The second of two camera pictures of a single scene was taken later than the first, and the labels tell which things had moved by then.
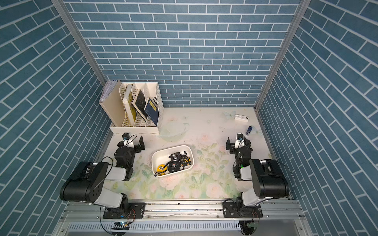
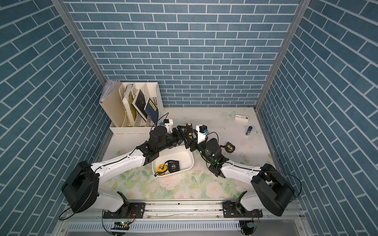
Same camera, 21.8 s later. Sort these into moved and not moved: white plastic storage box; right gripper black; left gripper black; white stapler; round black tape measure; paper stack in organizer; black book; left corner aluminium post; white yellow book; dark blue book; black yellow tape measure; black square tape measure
Moved: right gripper black; left gripper black; round black tape measure; black yellow tape measure
Not moved: left corner aluminium post; white plastic storage box; dark blue book; black book; white stapler; black square tape measure; paper stack in organizer; white yellow book
